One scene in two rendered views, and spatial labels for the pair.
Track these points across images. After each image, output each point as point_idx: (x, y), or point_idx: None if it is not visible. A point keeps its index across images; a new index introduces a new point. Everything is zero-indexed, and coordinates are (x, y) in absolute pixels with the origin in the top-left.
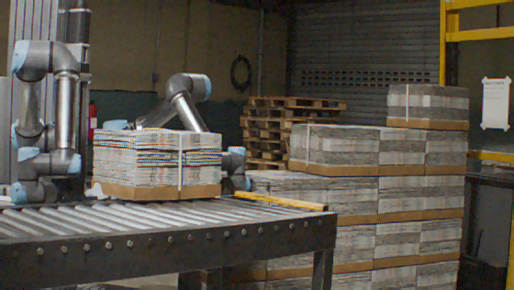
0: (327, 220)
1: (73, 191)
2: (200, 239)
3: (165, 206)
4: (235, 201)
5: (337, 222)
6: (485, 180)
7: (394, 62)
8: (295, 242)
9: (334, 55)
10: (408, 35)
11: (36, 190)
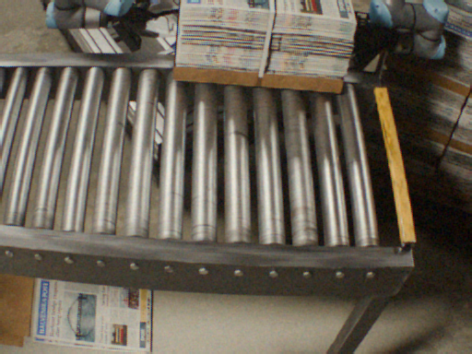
0: (387, 273)
1: (127, 20)
2: (120, 265)
3: (206, 110)
4: (348, 117)
5: (407, 276)
6: None
7: None
8: (312, 287)
9: None
10: None
11: (70, 18)
